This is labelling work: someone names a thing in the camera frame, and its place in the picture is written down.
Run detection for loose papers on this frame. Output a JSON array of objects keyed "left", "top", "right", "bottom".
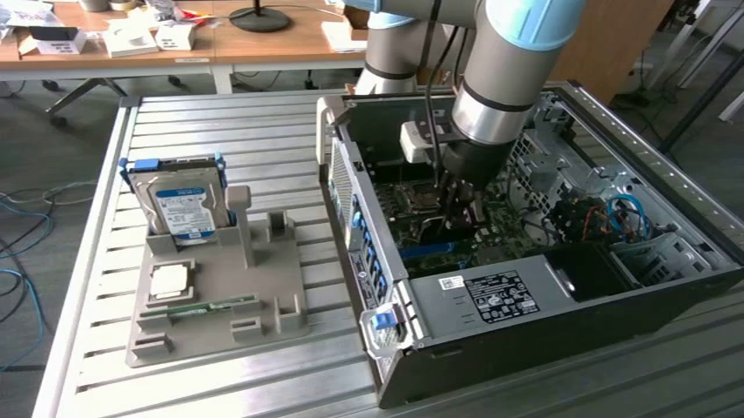
[{"left": 0, "top": 0, "right": 63, "bottom": 28}]

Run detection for blue expansion slot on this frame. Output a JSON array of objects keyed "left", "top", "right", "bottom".
[{"left": 400, "top": 242, "right": 460, "bottom": 259}]

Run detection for white box small label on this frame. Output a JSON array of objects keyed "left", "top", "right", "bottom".
[{"left": 156, "top": 24, "right": 198, "bottom": 51}]

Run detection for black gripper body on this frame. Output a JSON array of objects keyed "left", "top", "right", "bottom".
[{"left": 443, "top": 138, "right": 515, "bottom": 189}]

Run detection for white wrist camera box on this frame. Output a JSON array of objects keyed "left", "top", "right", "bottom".
[{"left": 400, "top": 121, "right": 453, "bottom": 165}]

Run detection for grey chipset heatsink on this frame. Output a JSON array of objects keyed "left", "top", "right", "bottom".
[{"left": 476, "top": 247, "right": 515, "bottom": 267}]

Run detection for orange wire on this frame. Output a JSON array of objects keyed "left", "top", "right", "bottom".
[{"left": 586, "top": 206, "right": 619, "bottom": 241}]

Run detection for grey power supply unit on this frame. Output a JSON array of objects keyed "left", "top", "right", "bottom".
[{"left": 408, "top": 254, "right": 579, "bottom": 340}]

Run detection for black round lamp base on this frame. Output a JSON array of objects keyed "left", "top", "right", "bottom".
[{"left": 229, "top": 0, "right": 293, "bottom": 34}]

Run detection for wooden desk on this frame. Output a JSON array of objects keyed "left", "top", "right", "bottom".
[
  {"left": 0, "top": 0, "right": 217, "bottom": 127},
  {"left": 212, "top": 0, "right": 534, "bottom": 95}
]

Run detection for blue data wire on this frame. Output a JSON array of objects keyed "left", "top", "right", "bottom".
[{"left": 606, "top": 194, "right": 651, "bottom": 243}]

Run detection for hard disk blue carrier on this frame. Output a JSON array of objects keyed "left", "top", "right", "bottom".
[{"left": 118, "top": 152, "right": 229, "bottom": 250}]

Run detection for blue floor cable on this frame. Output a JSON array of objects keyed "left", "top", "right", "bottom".
[{"left": 0, "top": 191, "right": 55, "bottom": 372}]

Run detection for wooden cabinet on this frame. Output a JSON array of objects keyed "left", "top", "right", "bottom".
[{"left": 546, "top": 0, "right": 679, "bottom": 105}]

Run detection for silver CPU chip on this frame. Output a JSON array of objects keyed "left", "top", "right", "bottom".
[{"left": 148, "top": 262, "right": 194, "bottom": 302}]

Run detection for blue case latch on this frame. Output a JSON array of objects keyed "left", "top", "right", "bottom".
[{"left": 371, "top": 306, "right": 404, "bottom": 334}]

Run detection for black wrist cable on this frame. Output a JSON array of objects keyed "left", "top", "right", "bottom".
[{"left": 423, "top": 0, "right": 447, "bottom": 175}]

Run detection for green motherboard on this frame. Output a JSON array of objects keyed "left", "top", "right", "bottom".
[{"left": 372, "top": 158, "right": 563, "bottom": 280}]

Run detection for white box black lid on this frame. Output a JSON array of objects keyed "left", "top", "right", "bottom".
[{"left": 27, "top": 25, "right": 89, "bottom": 56}]

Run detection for black cable bundle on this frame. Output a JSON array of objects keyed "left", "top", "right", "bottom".
[{"left": 548, "top": 196, "right": 611, "bottom": 244}]

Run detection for grey floor cable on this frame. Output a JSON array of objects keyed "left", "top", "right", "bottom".
[{"left": 0, "top": 180, "right": 99, "bottom": 206}]

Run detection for metal CPU socket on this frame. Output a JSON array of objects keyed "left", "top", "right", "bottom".
[{"left": 395, "top": 180, "right": 447, "bottom": 215}]

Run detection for black partition frame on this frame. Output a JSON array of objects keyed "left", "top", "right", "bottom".
[{"left": 662, "top": 0, "right": 744, "bottom": 153}]

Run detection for white booklet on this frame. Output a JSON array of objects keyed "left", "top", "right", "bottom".
[{"left": 320, "top": 20, "right": 371, "bottom": 54}]

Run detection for green graphics card black fan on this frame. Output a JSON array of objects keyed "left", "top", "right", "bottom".
[{"left": 400, "top": 191, "right": 491, "bottom": 246}]

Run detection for green RAM stick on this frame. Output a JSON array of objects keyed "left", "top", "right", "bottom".
[{"left": 138, "top": 294, "right": 258, "bottom": 320}]

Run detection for grey parts rack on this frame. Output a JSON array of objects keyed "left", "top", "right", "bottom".
[{"left": 125, "top": 185, "right": 314, "bottom": 370}]

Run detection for black open PC case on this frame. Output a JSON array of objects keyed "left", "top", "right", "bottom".
[{"left": 316, "top": 80, "right": 744, "bottom": 410}]

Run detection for white box round recess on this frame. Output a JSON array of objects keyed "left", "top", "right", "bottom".
[{"left": 103, "top": 26, "right": 161, "bottom": 58}]

